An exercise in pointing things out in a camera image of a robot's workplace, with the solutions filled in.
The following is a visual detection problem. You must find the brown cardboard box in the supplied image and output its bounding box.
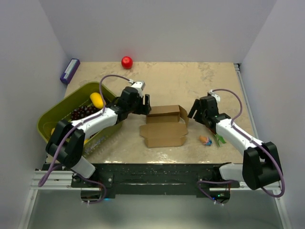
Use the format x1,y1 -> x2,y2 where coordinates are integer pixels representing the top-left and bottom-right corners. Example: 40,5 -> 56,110
140,105 -> 189,148

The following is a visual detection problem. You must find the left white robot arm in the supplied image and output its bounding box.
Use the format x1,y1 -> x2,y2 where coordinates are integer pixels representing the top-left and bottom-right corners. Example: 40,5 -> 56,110
46,81 -> 151,187

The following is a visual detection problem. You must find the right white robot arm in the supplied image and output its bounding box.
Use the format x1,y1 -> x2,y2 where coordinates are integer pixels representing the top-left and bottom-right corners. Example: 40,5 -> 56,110
188,95 -> 283,190

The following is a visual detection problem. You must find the purple rectangular box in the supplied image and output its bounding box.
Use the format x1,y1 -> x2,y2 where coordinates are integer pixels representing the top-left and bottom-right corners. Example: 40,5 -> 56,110
60,58 -> 81,85

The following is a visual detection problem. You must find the red dragon fruit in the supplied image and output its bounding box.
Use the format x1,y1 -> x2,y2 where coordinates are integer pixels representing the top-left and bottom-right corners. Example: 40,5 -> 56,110
211,131 -> 226,147

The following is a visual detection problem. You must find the small ice cream toy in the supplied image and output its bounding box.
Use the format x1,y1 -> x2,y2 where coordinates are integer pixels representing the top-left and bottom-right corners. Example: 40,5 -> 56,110
199,135 -> 212,146

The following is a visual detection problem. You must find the yellow mango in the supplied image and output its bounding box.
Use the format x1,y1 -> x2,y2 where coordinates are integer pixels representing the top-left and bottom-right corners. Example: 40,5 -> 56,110
90,92 -> 105,109

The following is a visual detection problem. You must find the red apple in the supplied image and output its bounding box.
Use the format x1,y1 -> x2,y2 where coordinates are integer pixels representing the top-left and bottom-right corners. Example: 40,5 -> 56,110
121,56 -> 133,69

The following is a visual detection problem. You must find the purple grape bunch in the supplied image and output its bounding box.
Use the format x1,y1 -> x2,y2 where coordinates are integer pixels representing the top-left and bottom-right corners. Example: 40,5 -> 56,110
71,105 -> 99,121

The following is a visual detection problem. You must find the olive green plastic bin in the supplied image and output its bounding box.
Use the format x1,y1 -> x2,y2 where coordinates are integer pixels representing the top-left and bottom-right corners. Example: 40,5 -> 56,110
37,82 -> 122,157

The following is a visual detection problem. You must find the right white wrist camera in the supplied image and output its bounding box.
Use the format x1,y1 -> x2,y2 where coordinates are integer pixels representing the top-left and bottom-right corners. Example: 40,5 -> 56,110
207,90 -> 221,102

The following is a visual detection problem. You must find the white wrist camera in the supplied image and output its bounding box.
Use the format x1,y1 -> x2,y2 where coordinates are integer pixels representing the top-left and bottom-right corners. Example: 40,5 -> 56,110
207,90 -> 221,102
129,79 -> 145,97

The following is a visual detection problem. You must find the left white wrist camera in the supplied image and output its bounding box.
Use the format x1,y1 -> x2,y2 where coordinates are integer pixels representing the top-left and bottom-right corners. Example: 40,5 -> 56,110
129,79 -> 145,97

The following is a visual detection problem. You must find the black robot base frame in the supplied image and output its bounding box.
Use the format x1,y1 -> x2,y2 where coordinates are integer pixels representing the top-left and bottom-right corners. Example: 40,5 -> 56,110
42,162 -> 241,206

